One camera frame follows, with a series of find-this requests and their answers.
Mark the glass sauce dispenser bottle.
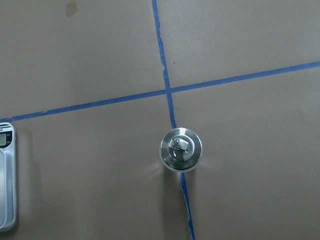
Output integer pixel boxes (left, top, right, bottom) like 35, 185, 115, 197
159, 127, 203, 173

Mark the digital kitchen scale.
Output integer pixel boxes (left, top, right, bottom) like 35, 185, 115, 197
0, 122, 17, 232

